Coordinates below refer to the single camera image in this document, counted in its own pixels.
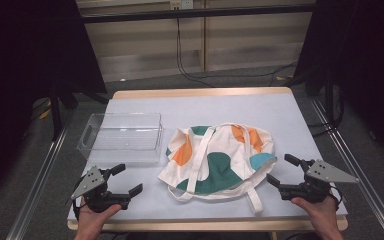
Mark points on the wooden table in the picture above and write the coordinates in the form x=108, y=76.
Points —
x=196, y=92

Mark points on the person's right hand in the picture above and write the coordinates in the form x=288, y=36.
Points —
x=316, y=211

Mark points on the clear plastic container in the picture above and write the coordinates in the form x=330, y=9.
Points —
x=123, y=140

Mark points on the white wall socket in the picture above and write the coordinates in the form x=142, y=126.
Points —
x=181, y=4

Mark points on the black curtain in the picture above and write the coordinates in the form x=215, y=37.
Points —
x=30, y=50
x=373, y=50

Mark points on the black horizontal bar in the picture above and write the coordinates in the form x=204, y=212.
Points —
x=196, y=13

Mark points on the person's left hand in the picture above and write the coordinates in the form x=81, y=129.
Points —
x=95, y=221

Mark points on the black stand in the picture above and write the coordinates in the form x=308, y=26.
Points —
x=329, y=100
x=56, y=113

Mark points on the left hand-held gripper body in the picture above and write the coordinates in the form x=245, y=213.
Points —
x=90, y=182

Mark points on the white tote bag coloured patches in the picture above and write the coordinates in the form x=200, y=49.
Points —
x=213, y=160

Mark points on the metal floor rail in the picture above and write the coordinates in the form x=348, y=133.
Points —
x=36, y=190
x=363, y=176

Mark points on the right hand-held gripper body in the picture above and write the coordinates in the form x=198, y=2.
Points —
x=326, y=175

